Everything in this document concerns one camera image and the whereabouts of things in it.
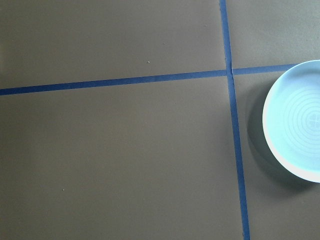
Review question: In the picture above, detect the light blue plate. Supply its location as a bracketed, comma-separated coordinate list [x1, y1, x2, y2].
[262, 59, 320, 184]

